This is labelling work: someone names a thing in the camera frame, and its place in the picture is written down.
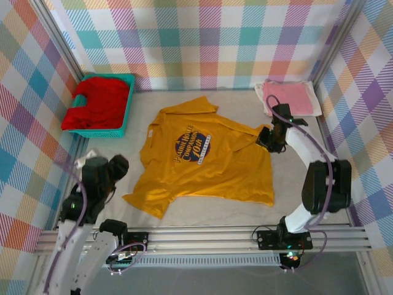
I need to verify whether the long aluminium base rail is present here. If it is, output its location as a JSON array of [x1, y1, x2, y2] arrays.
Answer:
[[33, 226, 374, 256]]

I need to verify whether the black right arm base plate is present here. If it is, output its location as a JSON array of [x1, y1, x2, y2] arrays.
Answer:
[[257, 229, 313, 250]]

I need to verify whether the white folded t-shirt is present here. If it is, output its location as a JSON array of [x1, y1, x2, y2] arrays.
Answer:
[[254, 79, 322, 117]]

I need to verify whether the yellow printed t-shirt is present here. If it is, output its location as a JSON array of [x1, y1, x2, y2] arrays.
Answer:
[[122, 96, 275, 219]]

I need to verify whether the aluminium frame post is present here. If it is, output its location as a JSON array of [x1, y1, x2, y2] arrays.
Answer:
[[309, 0, 365, 90], [29, 0, 85, 81]]

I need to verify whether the teal plastic basket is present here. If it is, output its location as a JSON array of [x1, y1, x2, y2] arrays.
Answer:
[[63, 73, 136, 139]]

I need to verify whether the grey slotted cable duct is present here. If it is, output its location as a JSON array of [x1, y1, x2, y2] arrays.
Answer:
[[49, 256, 282, 267]]

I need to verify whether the pink folded t-shirt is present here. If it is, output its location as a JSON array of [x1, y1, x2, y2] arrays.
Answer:
[[262, 81, 314, 117]]

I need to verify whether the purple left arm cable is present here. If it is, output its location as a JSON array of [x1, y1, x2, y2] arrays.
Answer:
[[42, 161, 147, 293]]

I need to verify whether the red t-shirt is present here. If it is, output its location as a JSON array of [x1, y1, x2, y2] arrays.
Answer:
[[60, 76, 130, 132]]

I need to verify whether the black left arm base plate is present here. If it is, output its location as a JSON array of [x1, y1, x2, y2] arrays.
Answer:
[[93, 232, 150, 253]]

